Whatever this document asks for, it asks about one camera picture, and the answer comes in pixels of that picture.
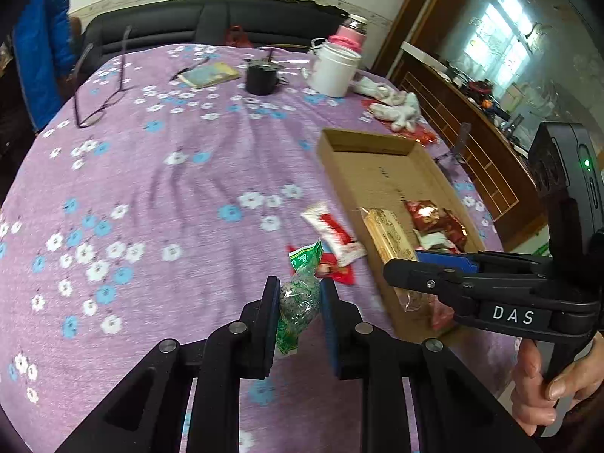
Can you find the yellow clear-wrapped snack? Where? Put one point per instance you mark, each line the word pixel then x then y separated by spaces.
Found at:
pixel 410 302

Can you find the small red snack packet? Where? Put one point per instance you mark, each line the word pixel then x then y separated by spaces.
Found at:
pixel 339 271

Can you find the black phone stand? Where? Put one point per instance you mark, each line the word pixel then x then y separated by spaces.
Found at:
pixel 462 139

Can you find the wooden cabinet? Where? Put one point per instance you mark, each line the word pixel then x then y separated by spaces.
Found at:
pixel 476 151

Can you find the green twisted snack wrapper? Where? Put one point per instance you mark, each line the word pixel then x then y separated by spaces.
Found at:
pixel 297 299

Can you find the person's right hand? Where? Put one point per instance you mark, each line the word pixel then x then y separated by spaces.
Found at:
pixel 526 391

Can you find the shallow cardboard box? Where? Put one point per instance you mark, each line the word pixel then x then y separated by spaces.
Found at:
pixel 373 174

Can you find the beige cracker packet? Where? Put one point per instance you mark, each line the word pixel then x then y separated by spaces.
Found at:
pixel 389 236

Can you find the black cup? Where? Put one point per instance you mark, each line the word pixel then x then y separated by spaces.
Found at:
pixel 260 80

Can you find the pink snack packet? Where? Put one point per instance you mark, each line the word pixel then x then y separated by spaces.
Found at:
pixel 441 316

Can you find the pink thermos bottle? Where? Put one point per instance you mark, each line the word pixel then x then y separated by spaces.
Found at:
pixel 351 33

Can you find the red foil bag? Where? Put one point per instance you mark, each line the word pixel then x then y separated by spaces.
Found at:
pixel 424 138

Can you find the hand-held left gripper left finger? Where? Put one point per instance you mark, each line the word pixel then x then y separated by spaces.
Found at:
pixel 275 335

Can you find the black pen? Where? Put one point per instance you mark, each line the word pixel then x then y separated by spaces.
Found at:
pixel 188 69

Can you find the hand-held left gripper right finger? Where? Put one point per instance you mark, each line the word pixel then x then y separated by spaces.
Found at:
pixel 329 335

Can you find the dark red snack packet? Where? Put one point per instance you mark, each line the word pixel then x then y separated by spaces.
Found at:
pixel 424 212
pixel 453 233

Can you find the purple floral tablecloth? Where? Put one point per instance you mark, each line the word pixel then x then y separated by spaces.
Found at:
pixel 141 198

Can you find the eyeglasses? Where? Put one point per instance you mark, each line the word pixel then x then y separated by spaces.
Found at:
pixel 122 86

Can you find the black leather sofa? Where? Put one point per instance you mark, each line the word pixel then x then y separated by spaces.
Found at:
pixel 165 23

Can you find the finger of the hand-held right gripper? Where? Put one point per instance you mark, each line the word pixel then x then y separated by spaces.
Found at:
pixel 446 261
pixel 410 274

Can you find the white and red snack packet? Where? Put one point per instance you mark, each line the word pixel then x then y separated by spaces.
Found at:
pixel 432 240
pixel 330 229

